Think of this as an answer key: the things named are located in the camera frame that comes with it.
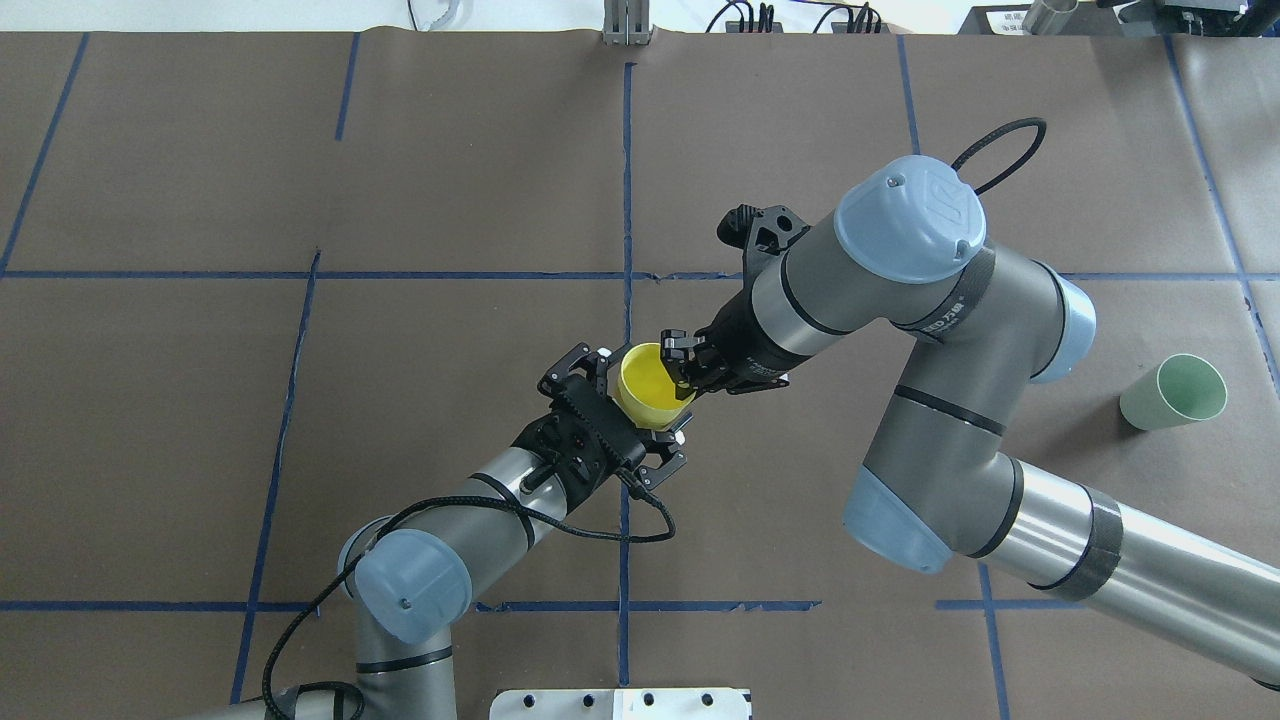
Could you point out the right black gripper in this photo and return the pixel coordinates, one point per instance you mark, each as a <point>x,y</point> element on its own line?
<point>737,346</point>

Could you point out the aluminium frame post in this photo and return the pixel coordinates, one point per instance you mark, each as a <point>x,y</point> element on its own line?
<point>627,23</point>

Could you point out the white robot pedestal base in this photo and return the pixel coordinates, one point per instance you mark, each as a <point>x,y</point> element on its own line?
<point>624,703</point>

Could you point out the yellow plastic cup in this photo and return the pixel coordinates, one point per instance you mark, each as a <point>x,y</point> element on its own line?
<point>644,390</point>

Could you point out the steel cylinder weight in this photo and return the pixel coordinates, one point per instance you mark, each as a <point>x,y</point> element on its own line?
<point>1048,17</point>

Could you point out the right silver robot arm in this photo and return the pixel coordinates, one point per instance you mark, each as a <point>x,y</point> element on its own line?
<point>909,245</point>

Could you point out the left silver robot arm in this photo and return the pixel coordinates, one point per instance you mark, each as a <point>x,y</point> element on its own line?
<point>414,574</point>

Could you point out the green plastic cup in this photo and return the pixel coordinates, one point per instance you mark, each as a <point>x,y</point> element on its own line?
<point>1183,389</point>

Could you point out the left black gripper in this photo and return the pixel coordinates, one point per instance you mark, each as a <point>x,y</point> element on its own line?
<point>570,384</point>

